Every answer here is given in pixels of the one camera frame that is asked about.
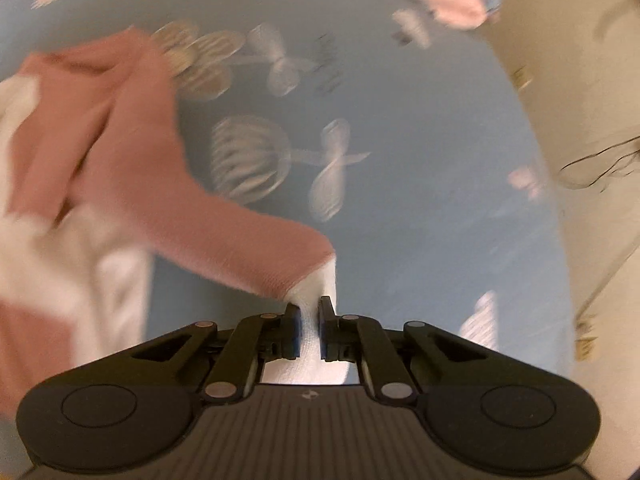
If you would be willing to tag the pink and white sweater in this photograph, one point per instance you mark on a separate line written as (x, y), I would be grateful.
(150, 185)

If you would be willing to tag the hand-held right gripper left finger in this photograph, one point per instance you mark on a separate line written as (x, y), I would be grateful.
(290, 332)

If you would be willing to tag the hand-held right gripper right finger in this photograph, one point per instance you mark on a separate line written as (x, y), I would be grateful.
(327, 332)

